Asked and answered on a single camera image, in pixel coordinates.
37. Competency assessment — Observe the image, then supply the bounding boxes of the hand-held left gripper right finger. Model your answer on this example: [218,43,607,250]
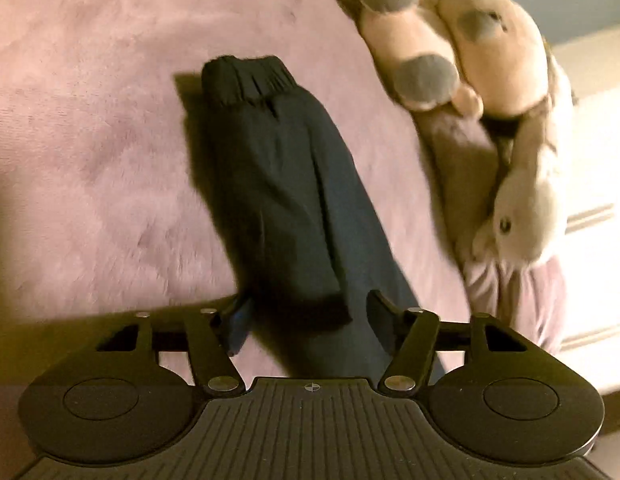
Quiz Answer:
[366,289,529,394]

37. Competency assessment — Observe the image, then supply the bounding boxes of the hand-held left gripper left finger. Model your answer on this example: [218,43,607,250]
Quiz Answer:
[95,296,254,394]

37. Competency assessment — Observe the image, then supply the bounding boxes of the navy blue pants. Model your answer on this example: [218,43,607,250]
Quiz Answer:
[200,53,448,378]

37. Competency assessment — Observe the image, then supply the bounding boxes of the pale plush toy with face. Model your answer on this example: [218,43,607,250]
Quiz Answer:
[470,47,576,267]

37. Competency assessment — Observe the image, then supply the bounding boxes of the purple plush bed blanket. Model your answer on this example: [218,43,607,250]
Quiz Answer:
[0,0,470,391]

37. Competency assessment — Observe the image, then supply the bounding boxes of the white wardrobe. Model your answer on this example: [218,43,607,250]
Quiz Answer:
[537,35,620,401]

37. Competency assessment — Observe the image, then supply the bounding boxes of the pink plush toy grey paws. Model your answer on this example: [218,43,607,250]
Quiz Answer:
[357,0,548,122]

